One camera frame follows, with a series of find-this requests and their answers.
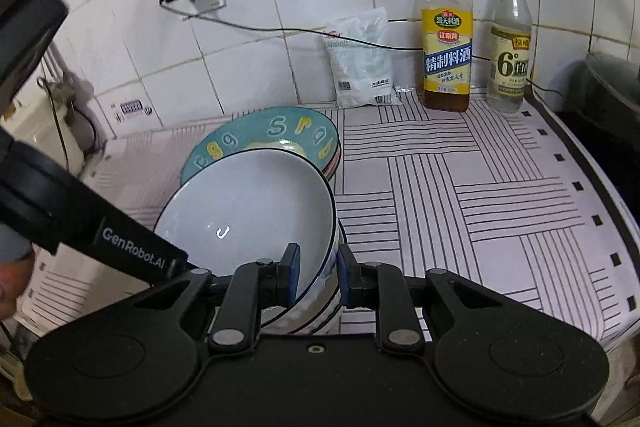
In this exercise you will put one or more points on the striped table mat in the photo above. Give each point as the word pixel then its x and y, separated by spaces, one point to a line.
pixel 450 207

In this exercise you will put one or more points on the teal fried egg plate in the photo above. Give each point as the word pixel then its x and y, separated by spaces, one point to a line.
pixel 280 129

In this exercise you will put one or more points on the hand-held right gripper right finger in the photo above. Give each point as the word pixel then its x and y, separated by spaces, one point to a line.
pixel 343 274

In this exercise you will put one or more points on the white plate with pink rim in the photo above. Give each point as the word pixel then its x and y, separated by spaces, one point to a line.
pixel 333 172

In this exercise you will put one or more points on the black cooking pot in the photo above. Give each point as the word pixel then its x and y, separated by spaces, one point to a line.
pixel 605 107

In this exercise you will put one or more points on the clear vinegar bottle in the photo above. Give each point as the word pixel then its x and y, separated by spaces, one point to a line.
pixel 511 62

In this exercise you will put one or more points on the white appliance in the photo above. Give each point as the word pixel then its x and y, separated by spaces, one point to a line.
pixel 45 127

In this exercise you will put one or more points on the person's left hand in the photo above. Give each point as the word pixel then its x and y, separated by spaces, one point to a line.
pixel 12 287

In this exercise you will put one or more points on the yellow label cooking wine bottle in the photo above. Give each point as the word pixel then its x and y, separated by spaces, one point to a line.
pixel 445 57

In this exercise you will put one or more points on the white wall sticker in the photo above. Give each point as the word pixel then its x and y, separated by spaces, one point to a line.
pixel 130 108

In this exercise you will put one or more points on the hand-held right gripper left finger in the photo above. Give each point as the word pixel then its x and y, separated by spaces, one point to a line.
pixel 295 274

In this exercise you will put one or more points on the white bowl with dark rim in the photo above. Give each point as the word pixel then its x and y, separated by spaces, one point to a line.
pixel 325 302
pixel 250 207

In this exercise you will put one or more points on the white plastic bag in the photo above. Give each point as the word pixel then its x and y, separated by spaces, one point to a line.
pixel 362 62

